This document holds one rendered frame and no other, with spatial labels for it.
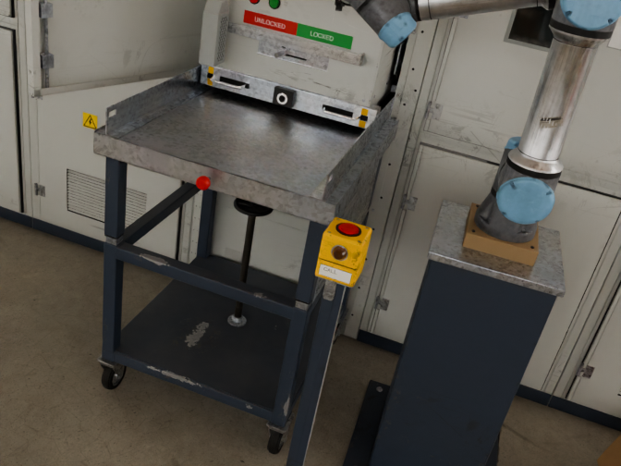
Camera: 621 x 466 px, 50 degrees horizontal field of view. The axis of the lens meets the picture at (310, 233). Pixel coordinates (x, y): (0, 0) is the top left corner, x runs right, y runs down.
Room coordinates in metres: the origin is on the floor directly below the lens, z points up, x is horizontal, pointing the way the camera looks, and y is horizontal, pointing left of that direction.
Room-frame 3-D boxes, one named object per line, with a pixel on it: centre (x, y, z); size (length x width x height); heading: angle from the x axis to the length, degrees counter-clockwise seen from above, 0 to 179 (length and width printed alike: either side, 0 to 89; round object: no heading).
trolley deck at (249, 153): (1.73, 0.18, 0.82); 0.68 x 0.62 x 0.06; 167
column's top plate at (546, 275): (1.50, -0.47, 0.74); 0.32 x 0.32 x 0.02; 79
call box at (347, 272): (1.13, -0.07, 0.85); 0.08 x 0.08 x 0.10; 77
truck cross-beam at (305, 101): (1.88, 0.14, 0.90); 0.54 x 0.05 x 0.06; 77
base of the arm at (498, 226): (1.50, -0.47, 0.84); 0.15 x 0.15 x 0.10
